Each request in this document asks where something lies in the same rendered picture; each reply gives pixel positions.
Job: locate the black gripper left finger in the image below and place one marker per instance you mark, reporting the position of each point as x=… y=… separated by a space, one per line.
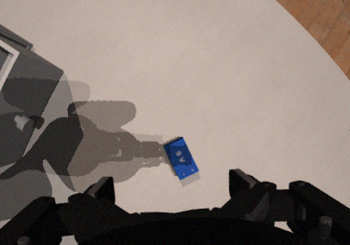
x=43 y=222

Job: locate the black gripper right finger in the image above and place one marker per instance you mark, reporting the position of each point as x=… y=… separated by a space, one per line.
x=306 y=209

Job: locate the grey chest of drawers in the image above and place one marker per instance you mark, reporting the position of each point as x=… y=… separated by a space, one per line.
x=8 y=33

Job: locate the blue nine-volt battery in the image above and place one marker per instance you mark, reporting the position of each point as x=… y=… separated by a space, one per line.
x=181 y=158

